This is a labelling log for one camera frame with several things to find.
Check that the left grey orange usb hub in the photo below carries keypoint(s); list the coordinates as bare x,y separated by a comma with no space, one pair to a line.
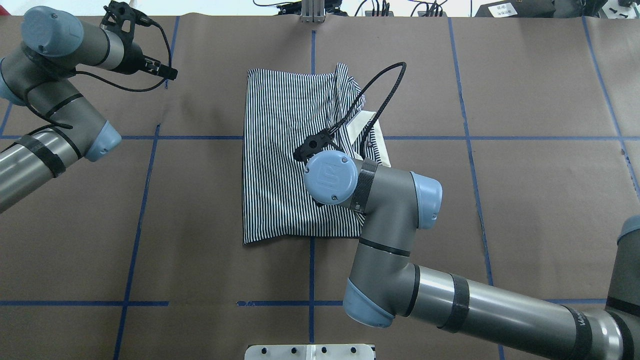
376,9

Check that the navy white striped polo shirt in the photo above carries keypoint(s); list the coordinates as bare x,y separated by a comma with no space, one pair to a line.
282,110

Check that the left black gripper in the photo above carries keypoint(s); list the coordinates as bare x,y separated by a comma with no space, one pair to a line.
133,56

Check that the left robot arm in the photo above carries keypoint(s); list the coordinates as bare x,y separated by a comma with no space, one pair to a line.
37,76

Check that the right grey orange usb hub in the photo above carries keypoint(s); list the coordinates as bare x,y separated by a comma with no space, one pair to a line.
433,8

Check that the brown paper table cover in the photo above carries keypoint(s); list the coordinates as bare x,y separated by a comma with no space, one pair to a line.
530,125

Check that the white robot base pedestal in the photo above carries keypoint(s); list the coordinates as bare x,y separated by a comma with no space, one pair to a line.
340,351

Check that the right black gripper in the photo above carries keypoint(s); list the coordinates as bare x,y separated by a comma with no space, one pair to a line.
319,202

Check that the black power adapter box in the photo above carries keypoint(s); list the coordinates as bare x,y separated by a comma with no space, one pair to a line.
516,9

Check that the aluminium frame post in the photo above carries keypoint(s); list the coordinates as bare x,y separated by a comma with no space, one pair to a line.
313,11

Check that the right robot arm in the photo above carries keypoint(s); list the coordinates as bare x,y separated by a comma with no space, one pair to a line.
528,229

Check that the grey orange usb hub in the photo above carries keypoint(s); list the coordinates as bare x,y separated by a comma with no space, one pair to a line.
376,9
433,8

